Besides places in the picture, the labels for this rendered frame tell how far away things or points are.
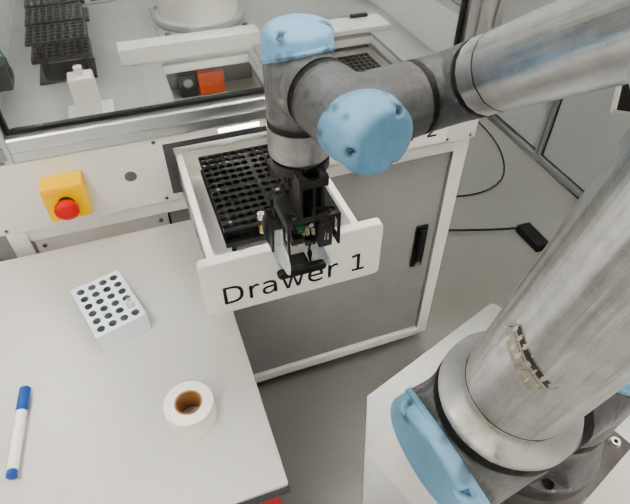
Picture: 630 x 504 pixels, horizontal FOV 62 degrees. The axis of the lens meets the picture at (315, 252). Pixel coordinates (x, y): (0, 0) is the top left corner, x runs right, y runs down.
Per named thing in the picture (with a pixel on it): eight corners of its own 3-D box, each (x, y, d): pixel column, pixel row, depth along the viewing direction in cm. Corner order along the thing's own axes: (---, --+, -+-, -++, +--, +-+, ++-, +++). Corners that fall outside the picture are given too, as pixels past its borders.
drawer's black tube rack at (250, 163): (326, 235, 93) (326, 207, 89) (228, 259, 89) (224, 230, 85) (287, 167, 108) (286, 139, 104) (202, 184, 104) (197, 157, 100)
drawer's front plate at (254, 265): (378, 272, 89) (384, 222, 82) (208, 318, 82) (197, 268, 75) (373, 265, 91) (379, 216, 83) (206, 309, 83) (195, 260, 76)
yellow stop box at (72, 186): (94, 216, 97) (82, 184, 92) (52, 225, 95) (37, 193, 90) (92, 200, 100) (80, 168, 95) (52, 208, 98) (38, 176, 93)
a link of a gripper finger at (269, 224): (262, 253, 74) (267, 203, 68) (259, 246, 75) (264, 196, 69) (294, 249, 75) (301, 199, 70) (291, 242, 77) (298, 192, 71)
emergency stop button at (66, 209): (82, 219, 94) (75, 201, 91) (58, 224, 93) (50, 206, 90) (82, 209, 96) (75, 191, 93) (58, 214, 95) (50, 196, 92)
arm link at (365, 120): (454, 85, 47) (382, 41, 54) (347, 116, 43) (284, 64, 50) (439, 160, 52) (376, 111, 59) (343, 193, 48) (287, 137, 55)
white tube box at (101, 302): (151, 328, 88) (146, 313, 85) (102, 353, 85) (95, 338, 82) (123, 284, 95) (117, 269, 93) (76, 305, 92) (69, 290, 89)
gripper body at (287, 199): (286, 260, 67) (282, 183, 59) (267, 219, 73) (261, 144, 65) (341, 246, 69) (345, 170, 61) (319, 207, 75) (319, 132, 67)
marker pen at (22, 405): (20, 478, 70) (15, 473, 69) (7, 481, 70) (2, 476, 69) (32, 389, 80) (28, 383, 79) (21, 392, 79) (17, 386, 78)
